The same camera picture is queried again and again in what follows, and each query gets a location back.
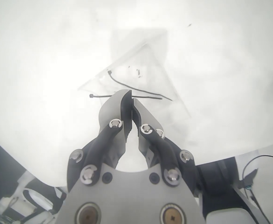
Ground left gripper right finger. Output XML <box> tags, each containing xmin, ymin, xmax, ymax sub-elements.
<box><xmin>132</xmin><ymin>98</ymin><xmax>203</xmax><ymax>197</ymax></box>

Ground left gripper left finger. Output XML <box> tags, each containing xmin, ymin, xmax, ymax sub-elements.
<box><xmin>67</xmin><ymin>89</ymin><xmax>133</xmax><ymax>193</ymax></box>

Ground thin black zip tie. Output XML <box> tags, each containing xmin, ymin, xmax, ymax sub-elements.
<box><xmin>107</xmin><ymin>70</ymin><xmax>173</xmax><ymax>101</ymax></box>
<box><xmin>89</xmin><ymin>94</ymin><xmax>163</xmax><ymax>100</ymax></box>

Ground clear plastic stand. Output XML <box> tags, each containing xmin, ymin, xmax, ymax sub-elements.
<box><xmin>78</xmin><ymin>27</ymin><xmax>198</xmax><ymax>146</ymax></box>

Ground robot body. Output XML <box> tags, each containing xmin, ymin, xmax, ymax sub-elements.
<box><xmin>0</xmin><ymin>132</ymin><xmax>273</xmax><ymax>224</ymax></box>

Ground black cable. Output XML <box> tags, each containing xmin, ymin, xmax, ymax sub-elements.
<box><xmin>242</xmin><ymin>155</ymin><xmax>273</xmax><ymax>189</ymax></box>

